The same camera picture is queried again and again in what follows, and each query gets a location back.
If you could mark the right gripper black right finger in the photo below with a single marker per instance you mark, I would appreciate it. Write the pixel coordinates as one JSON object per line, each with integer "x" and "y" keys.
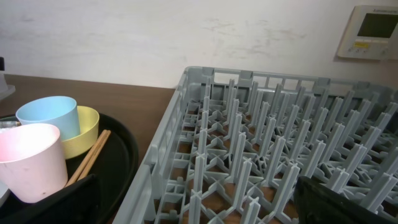
{"x": 316, "y": 204}

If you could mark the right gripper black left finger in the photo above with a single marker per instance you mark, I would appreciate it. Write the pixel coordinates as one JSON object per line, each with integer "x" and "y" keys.
{"x": 77, "y": 203}

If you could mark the yellow plastic bowl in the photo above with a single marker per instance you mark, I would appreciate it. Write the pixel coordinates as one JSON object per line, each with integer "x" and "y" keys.
{"x": 89, "y": 120}

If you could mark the pink plastic cup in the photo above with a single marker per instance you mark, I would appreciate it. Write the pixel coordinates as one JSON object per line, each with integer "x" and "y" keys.
{"x": 32, "y": 161}

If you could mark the light blue plastic cup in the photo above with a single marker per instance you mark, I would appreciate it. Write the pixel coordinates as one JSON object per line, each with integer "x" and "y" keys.
{"x": 60, "y": 111}

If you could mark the grey dishwasher rack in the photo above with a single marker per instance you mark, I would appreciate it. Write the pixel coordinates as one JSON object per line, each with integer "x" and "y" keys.
{"x": 236, "y": 143}

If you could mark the wooden chopstick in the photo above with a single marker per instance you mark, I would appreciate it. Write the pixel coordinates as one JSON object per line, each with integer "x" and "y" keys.
{"x": 94, "y": 155}
{"x": 87, "y": 158}

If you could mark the round black tray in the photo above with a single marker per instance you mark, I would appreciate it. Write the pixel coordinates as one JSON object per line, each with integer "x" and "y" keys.
{"x": 115, "y": 167}

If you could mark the beige wall control panel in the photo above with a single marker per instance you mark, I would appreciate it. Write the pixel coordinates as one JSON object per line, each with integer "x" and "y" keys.
{"x": 371, "y": 34}

